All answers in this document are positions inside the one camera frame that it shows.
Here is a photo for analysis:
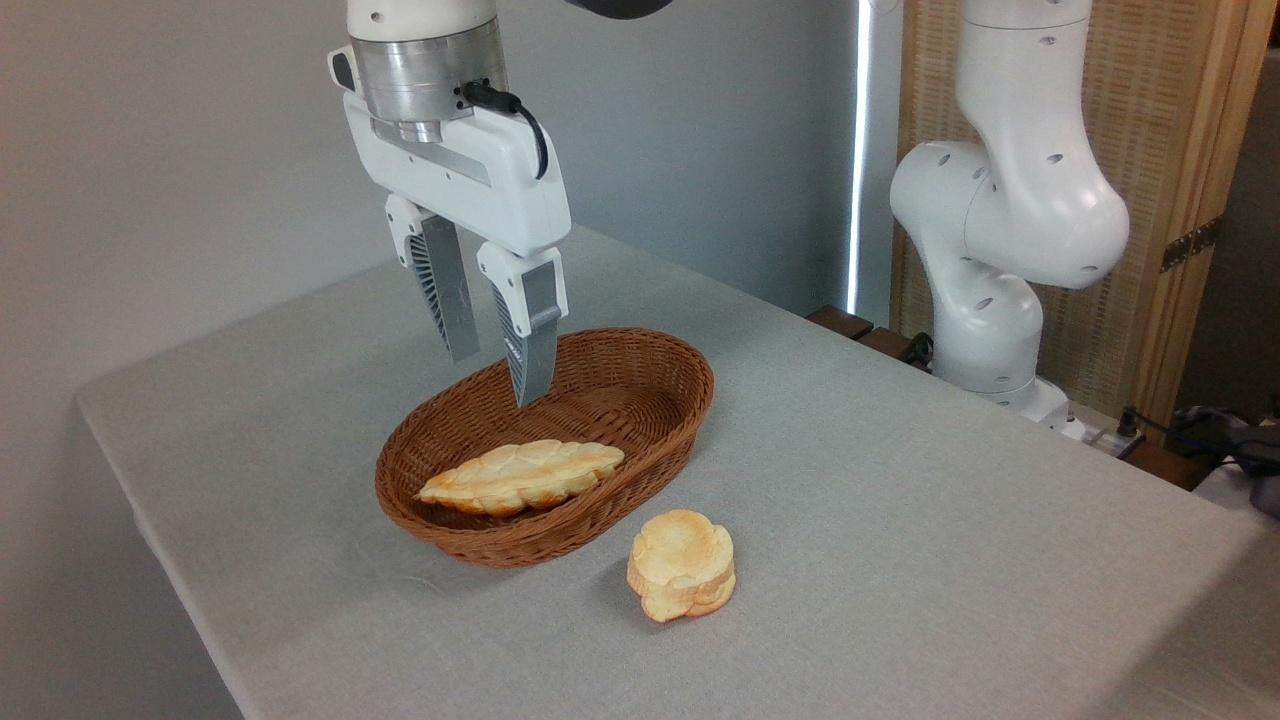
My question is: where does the brown wicker basket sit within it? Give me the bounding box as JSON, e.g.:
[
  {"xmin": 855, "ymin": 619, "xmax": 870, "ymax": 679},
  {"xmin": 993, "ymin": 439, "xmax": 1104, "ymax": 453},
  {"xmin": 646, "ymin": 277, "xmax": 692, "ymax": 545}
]
[{"xmin": 375, "ymin": 327, "xmax": 716, "ymax": 570}]

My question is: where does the dark wooden slat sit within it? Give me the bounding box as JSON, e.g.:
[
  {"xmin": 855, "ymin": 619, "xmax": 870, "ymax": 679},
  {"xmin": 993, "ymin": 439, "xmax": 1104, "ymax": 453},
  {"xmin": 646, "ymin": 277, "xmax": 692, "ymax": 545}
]
[
  {"xmin": 806, "ymin": 305, "xmax": 876, "ymax": 342},
  {"xmin": 857, "ymin": 327, "xmax": 917, "ymax": 363}
]

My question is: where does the dark grey bag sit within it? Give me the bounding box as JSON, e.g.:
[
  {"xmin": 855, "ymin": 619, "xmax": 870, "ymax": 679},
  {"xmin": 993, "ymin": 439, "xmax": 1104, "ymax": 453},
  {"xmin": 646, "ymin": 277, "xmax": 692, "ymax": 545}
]
[{"xmin": 1175, "ymin": 404, "xmax": 1280, "ymax": 519}]

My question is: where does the metal screen hinge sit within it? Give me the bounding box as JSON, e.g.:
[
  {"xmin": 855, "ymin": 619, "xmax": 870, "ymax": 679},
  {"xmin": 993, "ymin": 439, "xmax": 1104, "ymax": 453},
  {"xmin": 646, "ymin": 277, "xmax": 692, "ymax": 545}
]
[{"xmin": 1160, "ymin": 215, "xmax": 1223, "ymax": 274}]

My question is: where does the long braided bread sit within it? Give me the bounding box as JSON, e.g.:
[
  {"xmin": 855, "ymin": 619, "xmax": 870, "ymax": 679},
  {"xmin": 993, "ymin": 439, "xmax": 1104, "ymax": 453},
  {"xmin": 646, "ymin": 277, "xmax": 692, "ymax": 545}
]
[{"xmin": 416, "ymin": 439, "xmax": 626, "ymax": 519}]

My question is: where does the black power cable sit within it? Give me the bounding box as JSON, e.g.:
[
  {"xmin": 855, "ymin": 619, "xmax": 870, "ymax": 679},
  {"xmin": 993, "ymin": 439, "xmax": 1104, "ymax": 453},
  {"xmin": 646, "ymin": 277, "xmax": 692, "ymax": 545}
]
[{"xmin": 1138, "ymin": 414, "xmax": 1280, "ymax": 453}]

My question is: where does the woven wooden folding screen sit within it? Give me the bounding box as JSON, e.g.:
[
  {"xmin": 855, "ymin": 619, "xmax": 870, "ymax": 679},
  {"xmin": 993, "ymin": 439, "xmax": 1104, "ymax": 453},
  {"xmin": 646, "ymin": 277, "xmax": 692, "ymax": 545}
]
[{"xmin": 889, "ymin": 0, "xmax": 1280, "ymax": 423}]

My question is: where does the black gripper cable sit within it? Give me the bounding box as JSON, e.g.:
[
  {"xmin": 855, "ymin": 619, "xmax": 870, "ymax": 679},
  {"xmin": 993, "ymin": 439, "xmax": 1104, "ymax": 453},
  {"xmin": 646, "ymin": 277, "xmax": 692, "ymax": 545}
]
[{"xmin": 460, "ymin": 80, "xmax": 550, "ymax": 182}]

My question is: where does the round stacked bread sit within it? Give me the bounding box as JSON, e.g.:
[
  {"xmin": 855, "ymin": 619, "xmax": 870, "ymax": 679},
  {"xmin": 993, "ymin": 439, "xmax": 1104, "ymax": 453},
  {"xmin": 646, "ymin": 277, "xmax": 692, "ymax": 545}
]
[{"xmin": 626, "ymin": 509, "xmax": 738, "ymax": 624}]

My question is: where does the white power strip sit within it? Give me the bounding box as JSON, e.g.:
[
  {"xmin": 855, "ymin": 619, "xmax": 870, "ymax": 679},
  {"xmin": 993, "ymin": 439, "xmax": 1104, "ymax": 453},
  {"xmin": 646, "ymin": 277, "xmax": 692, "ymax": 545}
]
[{"xmin": 1060, "ymin": 415, "xmax": 1147, "ymax": 461}]

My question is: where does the grey tablecloth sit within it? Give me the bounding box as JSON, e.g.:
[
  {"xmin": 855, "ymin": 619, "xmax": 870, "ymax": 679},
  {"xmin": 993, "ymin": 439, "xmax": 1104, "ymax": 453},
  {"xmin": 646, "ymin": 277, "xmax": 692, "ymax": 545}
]
[{"xmin": 75, "ymin": 224, "xmax": 1280, "ymax": 720}]

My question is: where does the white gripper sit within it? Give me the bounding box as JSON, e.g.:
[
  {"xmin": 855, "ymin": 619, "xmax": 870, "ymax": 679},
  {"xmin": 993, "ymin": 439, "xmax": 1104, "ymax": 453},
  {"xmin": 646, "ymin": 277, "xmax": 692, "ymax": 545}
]
[{"xmin": 343, "ymin": 90, "xmax": 574, "ymax": 410}]

